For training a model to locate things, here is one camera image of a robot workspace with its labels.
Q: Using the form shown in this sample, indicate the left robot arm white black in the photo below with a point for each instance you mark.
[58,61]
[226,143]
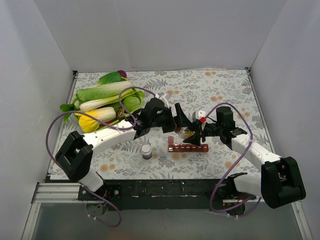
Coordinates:
[75,155]

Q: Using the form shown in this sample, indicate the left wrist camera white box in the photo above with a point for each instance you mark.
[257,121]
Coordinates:
[166,99]

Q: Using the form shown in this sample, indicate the dark green leaf vegetable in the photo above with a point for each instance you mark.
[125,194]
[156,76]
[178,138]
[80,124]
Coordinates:
[112,77]

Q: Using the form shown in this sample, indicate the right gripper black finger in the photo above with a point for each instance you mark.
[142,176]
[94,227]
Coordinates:
[195,139]
[196,126]

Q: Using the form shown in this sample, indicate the green leafy herb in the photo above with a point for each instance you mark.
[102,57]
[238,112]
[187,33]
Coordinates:
[67,108]

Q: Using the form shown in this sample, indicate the clear bottle of yellow capsules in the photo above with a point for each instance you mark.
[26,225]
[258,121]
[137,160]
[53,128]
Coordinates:
[185,133]

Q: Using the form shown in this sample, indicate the large napa cabbage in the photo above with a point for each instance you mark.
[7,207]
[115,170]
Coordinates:
[102,91]

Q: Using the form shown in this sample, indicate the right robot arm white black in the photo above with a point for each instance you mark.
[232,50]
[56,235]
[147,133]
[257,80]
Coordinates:
[255,157]

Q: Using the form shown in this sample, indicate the purple onion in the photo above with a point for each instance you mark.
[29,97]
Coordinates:
[122,73]

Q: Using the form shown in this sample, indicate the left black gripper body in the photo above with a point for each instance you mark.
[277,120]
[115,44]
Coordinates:
[172,120]

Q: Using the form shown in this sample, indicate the red weekly pill organizer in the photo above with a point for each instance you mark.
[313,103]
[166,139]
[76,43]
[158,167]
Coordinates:
[173,147]

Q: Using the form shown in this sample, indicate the black base frame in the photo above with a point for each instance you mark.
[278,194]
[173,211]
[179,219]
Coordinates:
[157,194]

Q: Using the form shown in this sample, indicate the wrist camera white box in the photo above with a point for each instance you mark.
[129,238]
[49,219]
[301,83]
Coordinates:
[166,99]
[199,116]

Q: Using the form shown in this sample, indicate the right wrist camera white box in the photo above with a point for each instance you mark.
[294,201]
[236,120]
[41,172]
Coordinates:
[199,116]

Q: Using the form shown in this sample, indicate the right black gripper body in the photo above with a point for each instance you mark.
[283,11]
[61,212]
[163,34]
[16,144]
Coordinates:
[201,131]

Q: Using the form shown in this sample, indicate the green glass bottle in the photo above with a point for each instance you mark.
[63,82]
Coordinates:
[121,113]

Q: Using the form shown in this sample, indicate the white vitamin pill bottle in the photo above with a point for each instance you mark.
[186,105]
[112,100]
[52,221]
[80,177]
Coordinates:
[146,151]

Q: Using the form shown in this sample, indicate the green plastic tray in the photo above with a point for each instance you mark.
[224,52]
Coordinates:
[106,113]

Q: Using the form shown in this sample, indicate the round green cabbage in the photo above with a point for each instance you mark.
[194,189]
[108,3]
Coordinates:
[132,103]

